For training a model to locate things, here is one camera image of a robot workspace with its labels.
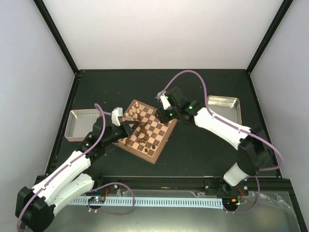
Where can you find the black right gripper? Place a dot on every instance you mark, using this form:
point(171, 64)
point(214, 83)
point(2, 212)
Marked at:
point(162, 118)

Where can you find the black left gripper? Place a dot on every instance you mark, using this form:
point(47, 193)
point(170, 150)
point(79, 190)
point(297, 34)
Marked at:
point(127, 130)

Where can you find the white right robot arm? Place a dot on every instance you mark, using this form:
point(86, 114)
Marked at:
point(252, 152)

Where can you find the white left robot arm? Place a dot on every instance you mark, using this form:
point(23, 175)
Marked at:
point(36, 207)

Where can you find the pile of brown chess pieces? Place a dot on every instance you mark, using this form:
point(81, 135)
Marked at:
point(141, 135)

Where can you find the wooden chess board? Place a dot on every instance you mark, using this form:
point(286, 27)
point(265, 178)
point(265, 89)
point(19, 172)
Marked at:
point(150, 137)

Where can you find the gold metal tin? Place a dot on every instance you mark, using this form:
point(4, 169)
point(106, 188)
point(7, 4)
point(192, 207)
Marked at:
point(228, 107)

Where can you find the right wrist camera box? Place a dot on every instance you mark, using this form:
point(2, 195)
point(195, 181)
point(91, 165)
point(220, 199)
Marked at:
point(161, 97)

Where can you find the white slotted cable duct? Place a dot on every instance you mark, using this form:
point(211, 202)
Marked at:
point(150, 202)

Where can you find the black corner frame post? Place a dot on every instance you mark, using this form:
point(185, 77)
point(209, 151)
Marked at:
point(279, 16)
point(56, 34)

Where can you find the black right corner frame post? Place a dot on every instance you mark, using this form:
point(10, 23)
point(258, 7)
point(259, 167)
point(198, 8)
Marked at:
point(279, 16)

